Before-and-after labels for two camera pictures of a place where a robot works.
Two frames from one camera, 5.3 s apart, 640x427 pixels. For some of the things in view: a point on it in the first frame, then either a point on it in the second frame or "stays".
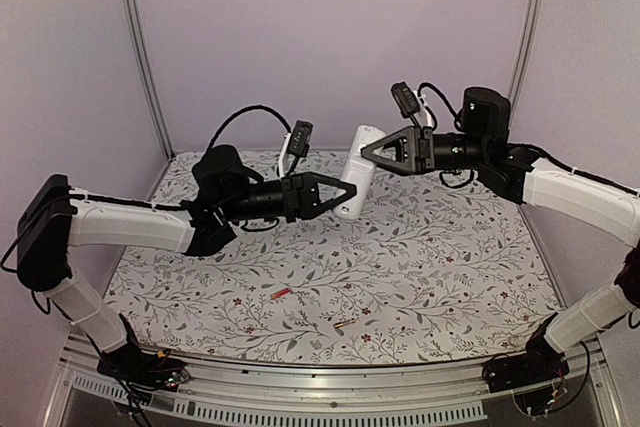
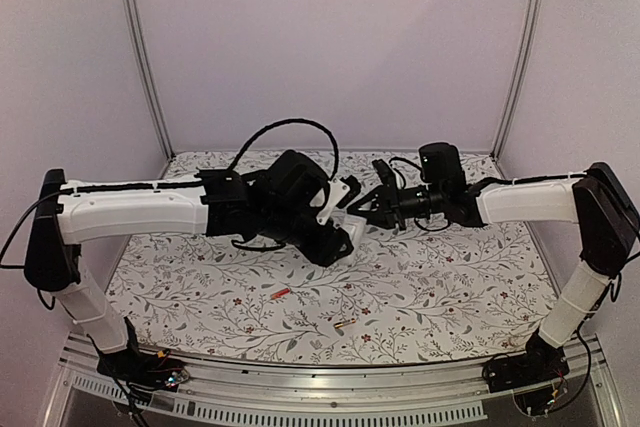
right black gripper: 426,150 → 391,205
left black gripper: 305,202 → 325,251
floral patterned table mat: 426,273 stays
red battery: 282,292 stays
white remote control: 358,171 → 355,227
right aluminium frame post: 528,30 stays
